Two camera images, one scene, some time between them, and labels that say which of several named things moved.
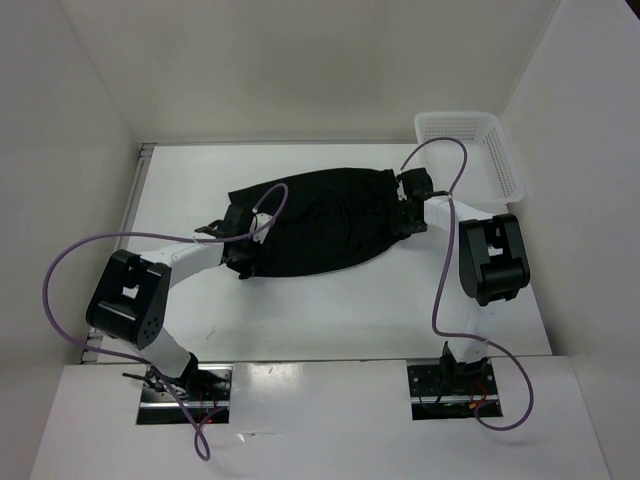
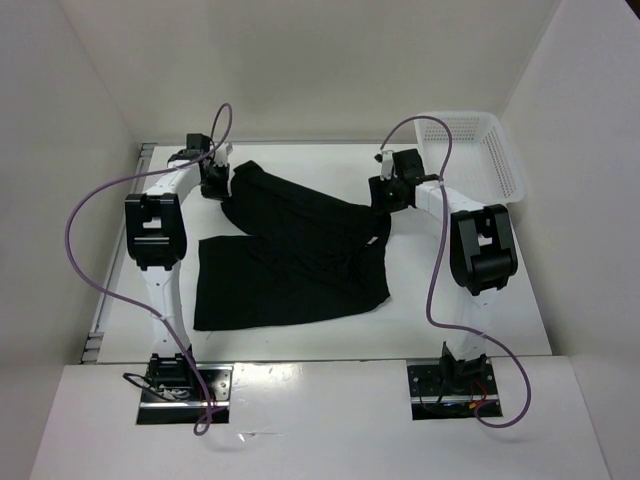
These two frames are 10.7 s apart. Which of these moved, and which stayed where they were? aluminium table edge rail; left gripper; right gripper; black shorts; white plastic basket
Moved: right gripper; left gripper; black shorts
Stayed: white plastic basket; aluminium table edge rail
